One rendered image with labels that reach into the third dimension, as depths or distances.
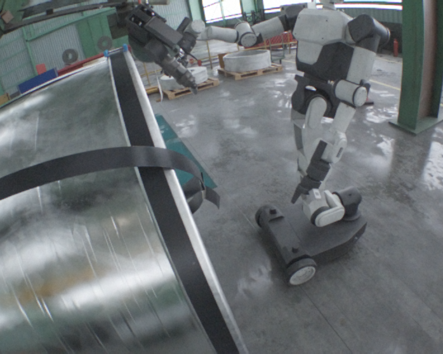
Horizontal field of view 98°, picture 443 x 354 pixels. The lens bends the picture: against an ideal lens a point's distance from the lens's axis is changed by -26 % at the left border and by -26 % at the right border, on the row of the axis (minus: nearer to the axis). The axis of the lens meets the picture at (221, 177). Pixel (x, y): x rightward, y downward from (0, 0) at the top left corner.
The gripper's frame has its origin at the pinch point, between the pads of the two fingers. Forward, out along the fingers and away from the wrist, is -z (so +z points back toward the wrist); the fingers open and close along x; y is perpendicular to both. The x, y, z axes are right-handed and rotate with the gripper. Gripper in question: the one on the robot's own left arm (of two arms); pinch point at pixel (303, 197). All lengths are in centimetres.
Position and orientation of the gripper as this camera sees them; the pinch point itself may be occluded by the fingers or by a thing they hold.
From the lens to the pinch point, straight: 114.9
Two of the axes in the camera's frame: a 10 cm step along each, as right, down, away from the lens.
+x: -8.2, -0.8, -5.6
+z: 3.5, -8.6, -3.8
